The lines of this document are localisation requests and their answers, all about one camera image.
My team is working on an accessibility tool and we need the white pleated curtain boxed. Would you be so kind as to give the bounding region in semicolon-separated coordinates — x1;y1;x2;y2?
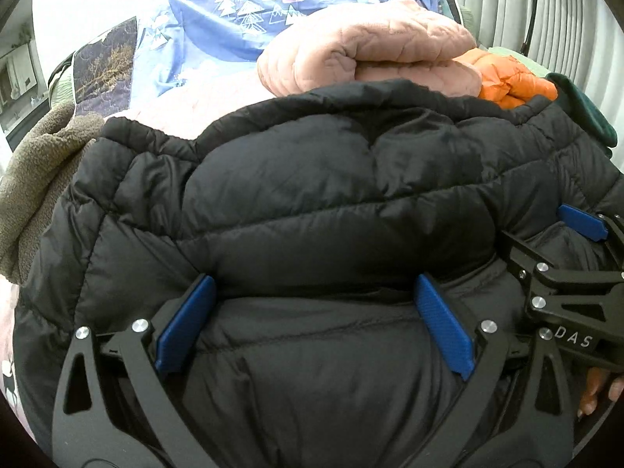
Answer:
463;0;624;171

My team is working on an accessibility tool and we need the blue tree print sheet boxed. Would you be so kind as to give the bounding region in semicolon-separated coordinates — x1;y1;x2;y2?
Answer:
136;0;454;103

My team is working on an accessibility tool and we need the person's right hand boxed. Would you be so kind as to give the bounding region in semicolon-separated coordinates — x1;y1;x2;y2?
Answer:
576;365;624;420

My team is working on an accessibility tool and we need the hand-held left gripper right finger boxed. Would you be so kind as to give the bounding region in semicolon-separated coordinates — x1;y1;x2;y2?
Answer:
413;273;576;468

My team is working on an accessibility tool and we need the brown fleece garment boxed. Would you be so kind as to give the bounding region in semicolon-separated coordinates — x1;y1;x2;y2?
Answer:
0;102;105;286

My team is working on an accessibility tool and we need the arched mirror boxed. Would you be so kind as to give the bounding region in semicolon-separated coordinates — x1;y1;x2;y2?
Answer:
0;29;50;132

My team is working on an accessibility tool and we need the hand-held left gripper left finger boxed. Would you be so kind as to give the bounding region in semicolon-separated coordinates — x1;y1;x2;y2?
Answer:
51;274;218;468

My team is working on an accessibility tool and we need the dark tree photo throw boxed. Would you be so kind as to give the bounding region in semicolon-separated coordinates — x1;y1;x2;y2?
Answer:
72;16;140;118

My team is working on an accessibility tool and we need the black puffer jacket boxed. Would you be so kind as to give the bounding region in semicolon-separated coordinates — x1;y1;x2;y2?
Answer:
12;78;624;468

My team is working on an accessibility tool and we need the green pillow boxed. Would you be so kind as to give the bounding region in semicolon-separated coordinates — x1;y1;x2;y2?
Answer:
487;45;543;75

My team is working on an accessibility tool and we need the black floor lamp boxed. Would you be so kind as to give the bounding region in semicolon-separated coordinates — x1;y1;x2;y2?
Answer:
519;0;543;57

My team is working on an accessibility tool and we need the orange puffer jacket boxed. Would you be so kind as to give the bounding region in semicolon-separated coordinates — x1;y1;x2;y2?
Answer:
451;48;559;110

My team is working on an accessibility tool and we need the dark teal garment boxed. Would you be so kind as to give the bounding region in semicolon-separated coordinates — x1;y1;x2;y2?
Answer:
546;72;620;149

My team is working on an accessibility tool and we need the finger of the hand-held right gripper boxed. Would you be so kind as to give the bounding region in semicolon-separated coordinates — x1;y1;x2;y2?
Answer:
497;230;624;315
556;203;624;257

